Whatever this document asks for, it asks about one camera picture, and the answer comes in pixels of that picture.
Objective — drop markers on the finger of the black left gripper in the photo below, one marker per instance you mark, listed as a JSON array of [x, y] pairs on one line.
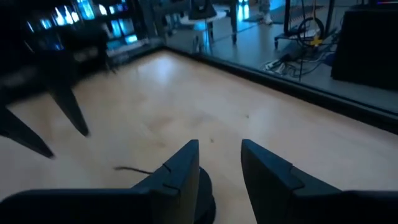
[[70, 112], [21, 133]]

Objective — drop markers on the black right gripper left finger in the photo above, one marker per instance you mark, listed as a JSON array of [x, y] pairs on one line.
[[124, 208]]

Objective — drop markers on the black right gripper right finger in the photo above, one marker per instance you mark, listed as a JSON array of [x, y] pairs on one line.
[[295, 205]]

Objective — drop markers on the white power strip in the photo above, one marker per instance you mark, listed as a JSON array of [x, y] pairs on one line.
[[276, 65]]

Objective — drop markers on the grey round lamp base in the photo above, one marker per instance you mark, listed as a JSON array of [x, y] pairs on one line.
[[202, 19]]

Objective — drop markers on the black floor box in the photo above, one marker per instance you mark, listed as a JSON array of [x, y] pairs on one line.
[[367, 46]]

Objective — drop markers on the black table edge rail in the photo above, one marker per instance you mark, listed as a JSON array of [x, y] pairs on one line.
[[311, 93]]

